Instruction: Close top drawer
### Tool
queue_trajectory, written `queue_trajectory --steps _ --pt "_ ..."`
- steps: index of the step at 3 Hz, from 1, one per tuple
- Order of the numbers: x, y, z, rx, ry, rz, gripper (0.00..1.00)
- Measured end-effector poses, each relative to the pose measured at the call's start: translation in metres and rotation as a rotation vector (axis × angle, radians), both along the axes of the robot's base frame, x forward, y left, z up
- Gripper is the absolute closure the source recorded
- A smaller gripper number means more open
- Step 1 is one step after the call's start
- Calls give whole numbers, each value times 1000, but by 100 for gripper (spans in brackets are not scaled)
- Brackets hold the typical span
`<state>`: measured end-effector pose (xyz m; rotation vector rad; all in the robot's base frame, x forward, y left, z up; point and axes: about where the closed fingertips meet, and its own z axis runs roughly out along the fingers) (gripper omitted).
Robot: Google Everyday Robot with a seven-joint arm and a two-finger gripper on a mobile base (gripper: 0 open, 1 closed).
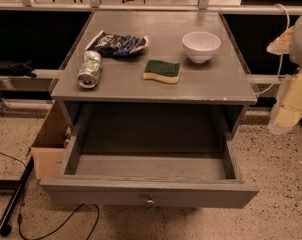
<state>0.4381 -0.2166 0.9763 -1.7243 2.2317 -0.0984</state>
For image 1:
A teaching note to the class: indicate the yellow foam padded gripper finger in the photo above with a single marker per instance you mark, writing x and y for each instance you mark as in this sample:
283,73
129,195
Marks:
287,111

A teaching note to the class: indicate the blue crumpled chip bag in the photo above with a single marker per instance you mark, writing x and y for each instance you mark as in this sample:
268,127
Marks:
113,45

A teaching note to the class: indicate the green yellow sponge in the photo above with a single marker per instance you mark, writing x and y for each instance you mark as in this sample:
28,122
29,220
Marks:
162,71

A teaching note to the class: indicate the cardboard box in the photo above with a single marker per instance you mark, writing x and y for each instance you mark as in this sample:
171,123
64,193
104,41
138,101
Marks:
49,146

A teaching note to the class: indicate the grey top drawer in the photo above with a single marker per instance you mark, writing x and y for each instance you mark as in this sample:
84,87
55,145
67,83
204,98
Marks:
172,155

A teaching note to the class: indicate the grey wooden drawer cabinet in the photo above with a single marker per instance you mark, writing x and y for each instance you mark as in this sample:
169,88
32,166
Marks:
221,80

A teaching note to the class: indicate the black rod on floor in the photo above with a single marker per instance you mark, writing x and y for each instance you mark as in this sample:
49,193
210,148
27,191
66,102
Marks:
15,189

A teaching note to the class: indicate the crushed silver green can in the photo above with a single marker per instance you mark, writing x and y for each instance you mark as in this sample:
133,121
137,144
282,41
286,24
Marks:
90,71

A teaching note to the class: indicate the black cloth on rail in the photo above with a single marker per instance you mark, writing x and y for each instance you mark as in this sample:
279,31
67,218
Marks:
11,68

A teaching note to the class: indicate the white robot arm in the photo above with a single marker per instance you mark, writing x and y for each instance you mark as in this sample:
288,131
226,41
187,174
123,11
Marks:
289,42

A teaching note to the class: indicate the white ceramic bowl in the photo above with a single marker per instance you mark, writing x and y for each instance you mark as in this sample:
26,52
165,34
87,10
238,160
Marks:
199,46

